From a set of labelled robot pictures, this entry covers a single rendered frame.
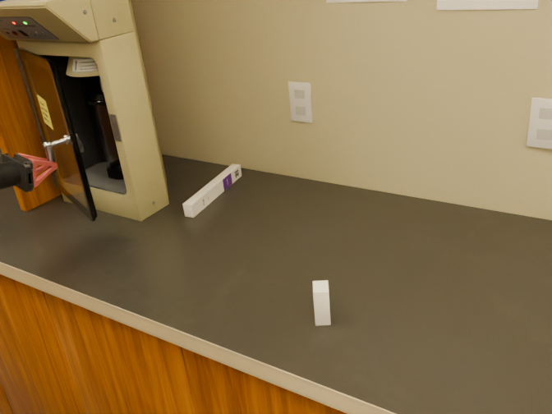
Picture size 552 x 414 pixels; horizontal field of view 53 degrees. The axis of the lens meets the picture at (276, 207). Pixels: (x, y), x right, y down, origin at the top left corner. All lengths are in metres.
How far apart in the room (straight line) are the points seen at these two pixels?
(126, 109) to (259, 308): 0.62
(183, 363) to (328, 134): 0.75
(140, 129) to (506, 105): 0.88
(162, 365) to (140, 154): 0.54
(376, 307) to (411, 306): 0.06
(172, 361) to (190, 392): 0.08
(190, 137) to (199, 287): 0.80
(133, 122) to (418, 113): 0.71
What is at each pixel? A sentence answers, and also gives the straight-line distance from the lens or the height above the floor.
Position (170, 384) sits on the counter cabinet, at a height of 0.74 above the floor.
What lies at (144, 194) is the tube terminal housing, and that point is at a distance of 1.50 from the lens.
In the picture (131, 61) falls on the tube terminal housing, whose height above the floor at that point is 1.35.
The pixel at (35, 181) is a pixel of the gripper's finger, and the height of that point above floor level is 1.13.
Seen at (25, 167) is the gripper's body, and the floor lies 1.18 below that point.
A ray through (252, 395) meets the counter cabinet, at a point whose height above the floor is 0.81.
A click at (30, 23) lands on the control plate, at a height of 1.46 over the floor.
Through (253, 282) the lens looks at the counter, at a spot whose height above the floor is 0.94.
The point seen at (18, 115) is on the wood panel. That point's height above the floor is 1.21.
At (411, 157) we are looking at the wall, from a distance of 1.49.
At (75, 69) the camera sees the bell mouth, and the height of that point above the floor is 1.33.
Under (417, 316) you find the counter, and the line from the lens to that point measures 1.07.
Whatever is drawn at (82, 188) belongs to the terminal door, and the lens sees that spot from 1.42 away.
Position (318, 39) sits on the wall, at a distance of 1.51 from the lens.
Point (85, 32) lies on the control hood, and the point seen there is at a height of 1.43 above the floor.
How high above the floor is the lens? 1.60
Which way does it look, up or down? 27 degrees down
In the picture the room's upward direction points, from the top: 6 degrees counter-clockwise
